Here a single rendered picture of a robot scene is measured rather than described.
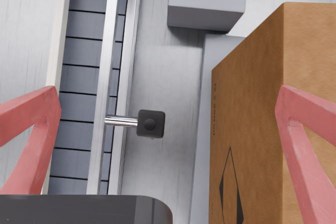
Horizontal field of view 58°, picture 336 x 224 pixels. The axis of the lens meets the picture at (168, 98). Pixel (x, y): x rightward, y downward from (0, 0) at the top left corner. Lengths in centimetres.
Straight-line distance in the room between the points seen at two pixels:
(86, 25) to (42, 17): 10
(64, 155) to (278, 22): 33
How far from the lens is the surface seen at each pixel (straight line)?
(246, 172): 26
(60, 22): 42
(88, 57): 44
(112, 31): 35
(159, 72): 47
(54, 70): 41
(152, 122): 30
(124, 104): 42
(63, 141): 44
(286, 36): 20
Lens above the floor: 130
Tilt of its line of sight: 86 degrees down
